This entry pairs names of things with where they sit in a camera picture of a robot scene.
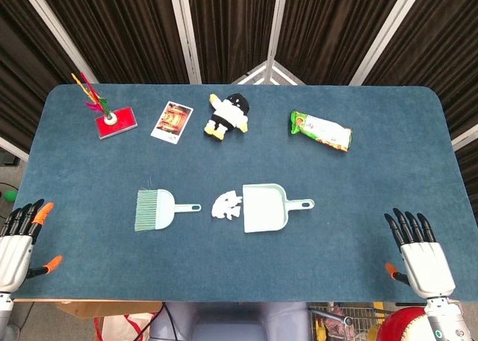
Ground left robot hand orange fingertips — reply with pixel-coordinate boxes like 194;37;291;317
0;198;63;293

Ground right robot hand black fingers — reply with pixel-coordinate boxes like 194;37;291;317
384;207;456;301

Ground mint green hand broom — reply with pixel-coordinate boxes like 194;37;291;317
134;189;202;233

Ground mint green dustpan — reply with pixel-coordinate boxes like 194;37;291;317
242;183;316;234

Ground white paper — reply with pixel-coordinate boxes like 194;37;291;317
211;189;244;222

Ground black and white plush toy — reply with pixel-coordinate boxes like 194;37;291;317
203;92;250;140

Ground brown cardboard box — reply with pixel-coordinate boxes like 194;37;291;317
14;299;162;319

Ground colourful feather shuttlecock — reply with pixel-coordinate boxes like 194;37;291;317
71;72;117;127

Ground red rectangular flat box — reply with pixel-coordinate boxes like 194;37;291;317
94;106;138;140

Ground green and white snack packet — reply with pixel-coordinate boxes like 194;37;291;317
289;109;353;154

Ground blue felt table mat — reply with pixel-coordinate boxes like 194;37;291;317
0;84;478;304

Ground grey robot torso base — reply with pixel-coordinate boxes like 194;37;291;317
149;301;311;341

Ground white card with red picture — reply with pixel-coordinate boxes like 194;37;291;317
150;101;194;145

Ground dark pleated folding screen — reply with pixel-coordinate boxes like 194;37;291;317
0;0;478;163

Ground metal wire shopping basket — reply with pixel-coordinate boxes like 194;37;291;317
308;302;380;341

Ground white bag with red handles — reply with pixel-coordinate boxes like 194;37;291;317
95;312;161;341

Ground black cable beside torso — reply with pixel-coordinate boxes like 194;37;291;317
134;302;179;341

